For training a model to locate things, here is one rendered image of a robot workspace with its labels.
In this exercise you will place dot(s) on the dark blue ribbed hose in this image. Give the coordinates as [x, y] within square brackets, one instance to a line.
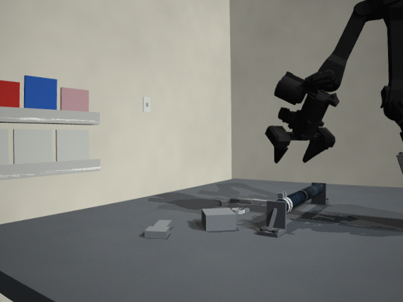
[276, 220]

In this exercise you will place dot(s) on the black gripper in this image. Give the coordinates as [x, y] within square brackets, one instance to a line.
[305, 128]

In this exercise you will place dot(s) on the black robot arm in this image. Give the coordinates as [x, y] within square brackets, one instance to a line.
[293, 89]

